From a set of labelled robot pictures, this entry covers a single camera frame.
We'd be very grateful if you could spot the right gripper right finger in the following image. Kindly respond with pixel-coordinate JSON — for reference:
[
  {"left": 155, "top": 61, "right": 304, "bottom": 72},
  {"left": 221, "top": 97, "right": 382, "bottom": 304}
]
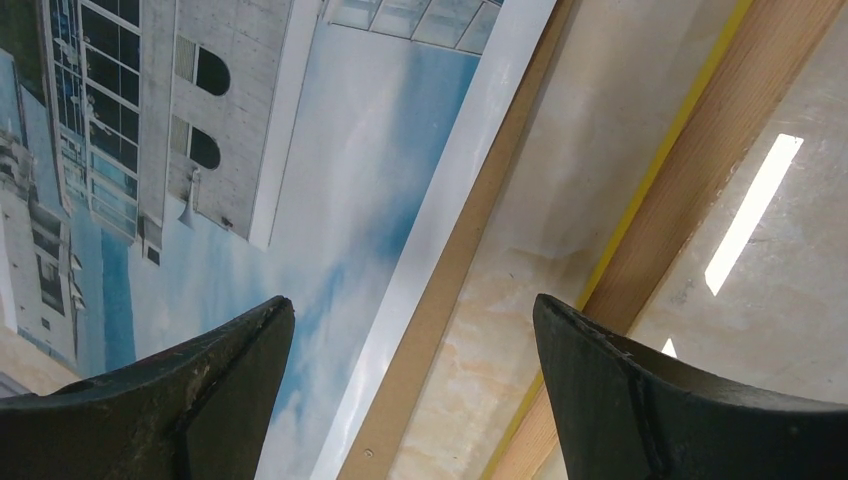
[{"left": 532, "top": 294, "right": 847, "bottom": 479}]

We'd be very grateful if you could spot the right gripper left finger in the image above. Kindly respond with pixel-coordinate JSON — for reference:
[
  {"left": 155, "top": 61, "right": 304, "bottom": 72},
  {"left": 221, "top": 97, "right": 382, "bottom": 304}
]
[{"left": 1, "top": 296, "right": 295, "bottom": 479}]

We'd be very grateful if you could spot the building and sky photo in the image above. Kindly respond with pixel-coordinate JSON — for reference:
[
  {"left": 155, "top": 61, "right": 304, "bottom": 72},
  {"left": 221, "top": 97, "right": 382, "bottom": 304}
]
[{"left": 0, "top": 0, "right": 559, "bottom": 480}]

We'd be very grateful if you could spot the yellow wooden photo frame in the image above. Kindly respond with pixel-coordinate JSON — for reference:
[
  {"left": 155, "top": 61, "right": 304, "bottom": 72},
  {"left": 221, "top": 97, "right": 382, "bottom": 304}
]
[{"left": 480, "top": 0, "right": 848, "bottom": 480}]

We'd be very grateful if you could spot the clear plastic sheet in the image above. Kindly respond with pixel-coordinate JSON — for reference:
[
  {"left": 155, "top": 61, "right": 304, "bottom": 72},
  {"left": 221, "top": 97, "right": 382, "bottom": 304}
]
[{"left": 629, "top": 14, "right": 847, "bottom": 404}]

